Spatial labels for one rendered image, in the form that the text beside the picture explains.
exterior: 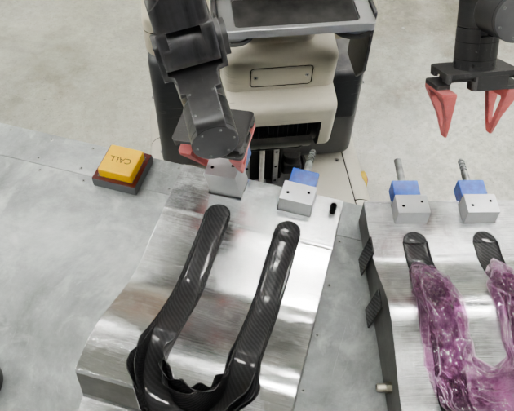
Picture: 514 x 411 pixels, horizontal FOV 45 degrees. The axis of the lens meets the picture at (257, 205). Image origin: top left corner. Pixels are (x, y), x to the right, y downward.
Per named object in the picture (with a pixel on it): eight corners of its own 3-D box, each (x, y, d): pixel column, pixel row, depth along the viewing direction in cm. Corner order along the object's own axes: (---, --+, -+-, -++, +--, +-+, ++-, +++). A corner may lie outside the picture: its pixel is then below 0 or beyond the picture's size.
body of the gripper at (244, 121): (243, 157, 83) (233, 122, 77) (174, 148, 86) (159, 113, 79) (256, 120, 86) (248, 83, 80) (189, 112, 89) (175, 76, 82)
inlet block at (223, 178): (236, 126, 101) (229, 105, 97) (264, 130, 100) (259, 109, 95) (210, 193, 95) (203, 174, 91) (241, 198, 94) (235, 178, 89)
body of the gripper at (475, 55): (519, 82, 84) (527, 27, 80) (446, 89, 83) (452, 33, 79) (496, 70, 89) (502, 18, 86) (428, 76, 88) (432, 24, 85)
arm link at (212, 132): (219, 9, 71) (148, 28, 71) (243, 78, 65) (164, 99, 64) (235, 81, 81) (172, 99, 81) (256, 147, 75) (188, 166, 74)
